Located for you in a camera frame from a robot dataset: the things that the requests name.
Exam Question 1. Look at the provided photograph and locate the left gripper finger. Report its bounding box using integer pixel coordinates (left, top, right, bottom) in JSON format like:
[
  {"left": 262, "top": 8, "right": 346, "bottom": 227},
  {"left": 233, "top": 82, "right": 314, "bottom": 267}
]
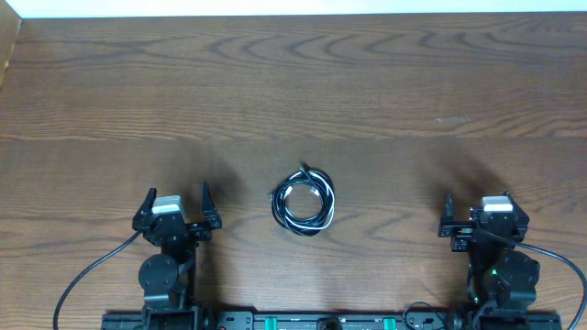
[
  {"left": 137, "top": 188, "right": 157, "bottom": 218},
  {"left": 201, "top": 181, "right": 219, "bottom": 223}
]

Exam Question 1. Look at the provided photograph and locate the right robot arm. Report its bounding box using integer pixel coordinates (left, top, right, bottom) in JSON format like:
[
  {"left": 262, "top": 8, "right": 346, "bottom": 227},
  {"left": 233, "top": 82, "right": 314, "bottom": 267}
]
[{"left": 437, "top": 192, "right": 540, "bottom": 330}]

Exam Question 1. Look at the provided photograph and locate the black USB cable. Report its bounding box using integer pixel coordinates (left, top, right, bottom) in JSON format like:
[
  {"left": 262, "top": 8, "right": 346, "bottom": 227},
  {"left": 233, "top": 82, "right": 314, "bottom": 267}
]
[{"left": 268, "top": 164, "right": 337, "bottom": 237}]

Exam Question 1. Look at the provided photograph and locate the white USB cable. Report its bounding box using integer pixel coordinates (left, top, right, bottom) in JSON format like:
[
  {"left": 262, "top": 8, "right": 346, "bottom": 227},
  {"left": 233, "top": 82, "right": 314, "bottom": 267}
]
[{"left": 281, "top": 170, "right": 337, "bottom": 231}]

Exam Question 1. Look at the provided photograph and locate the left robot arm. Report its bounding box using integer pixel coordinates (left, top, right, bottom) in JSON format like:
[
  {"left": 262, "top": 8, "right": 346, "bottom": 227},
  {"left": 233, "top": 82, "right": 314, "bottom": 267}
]
[{"left": 132, "top": 182, "right": 222, "bottom": 330}]

